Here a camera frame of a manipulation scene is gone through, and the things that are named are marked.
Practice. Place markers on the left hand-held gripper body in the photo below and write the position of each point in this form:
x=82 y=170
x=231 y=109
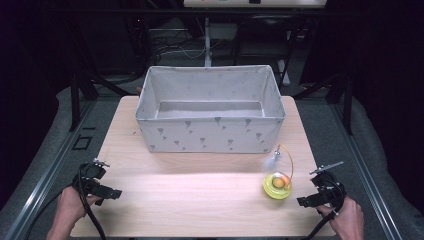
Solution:
x=91 y=171

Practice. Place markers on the person's right hand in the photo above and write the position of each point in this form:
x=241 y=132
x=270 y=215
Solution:
x=348 y=221

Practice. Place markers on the black chair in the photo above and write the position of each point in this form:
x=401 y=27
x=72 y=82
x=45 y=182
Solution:
x=263 y=43

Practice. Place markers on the white metal pole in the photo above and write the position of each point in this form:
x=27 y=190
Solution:
x=208 y=43

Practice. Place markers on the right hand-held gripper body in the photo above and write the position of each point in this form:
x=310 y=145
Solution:
x=328 y=191

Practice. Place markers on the yellow round cat toy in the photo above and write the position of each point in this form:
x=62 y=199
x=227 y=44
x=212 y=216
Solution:
x=271 y=191

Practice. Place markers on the black metal stand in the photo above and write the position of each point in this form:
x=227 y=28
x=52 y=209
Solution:
x=348 y=106
x=75 y=103

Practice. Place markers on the grey printed fabric storage box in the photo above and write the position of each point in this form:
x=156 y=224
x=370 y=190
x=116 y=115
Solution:
x=210 y=136

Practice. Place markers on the person's left hand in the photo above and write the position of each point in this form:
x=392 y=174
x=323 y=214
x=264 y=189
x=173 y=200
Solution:
x=68 y=208

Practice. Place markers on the aluminium floor rail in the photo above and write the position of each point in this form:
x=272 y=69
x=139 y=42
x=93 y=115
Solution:
x=366 y=173
x=50 y=170

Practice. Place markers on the black horizontal metal bar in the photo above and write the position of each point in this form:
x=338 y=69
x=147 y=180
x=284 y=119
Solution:
x=166 y=12

